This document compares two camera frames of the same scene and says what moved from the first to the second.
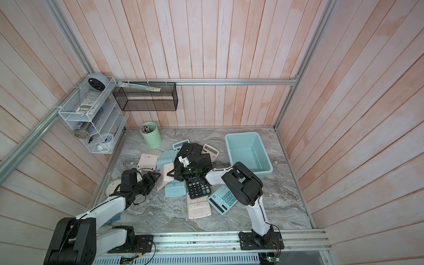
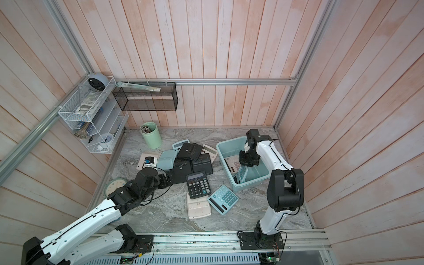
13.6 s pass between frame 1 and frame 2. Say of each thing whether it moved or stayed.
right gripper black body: moved
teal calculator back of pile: stayed
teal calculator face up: stayed
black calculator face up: stayed
